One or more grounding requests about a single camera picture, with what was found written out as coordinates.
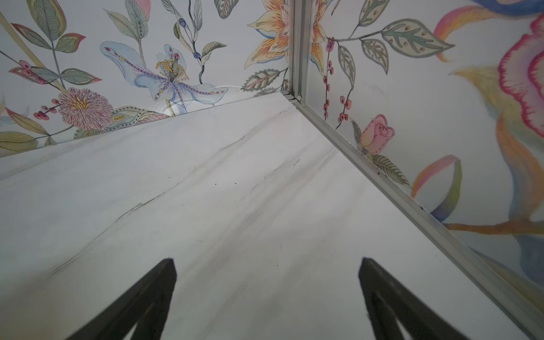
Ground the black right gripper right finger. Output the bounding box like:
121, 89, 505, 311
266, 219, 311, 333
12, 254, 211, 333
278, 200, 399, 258
358, 258, 467, 339

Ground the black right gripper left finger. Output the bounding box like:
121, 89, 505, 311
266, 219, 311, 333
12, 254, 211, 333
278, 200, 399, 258
69, 259, 177, 339

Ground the aluminium frame corner post right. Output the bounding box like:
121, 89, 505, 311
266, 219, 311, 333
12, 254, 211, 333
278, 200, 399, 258
289, 0, 313, 103

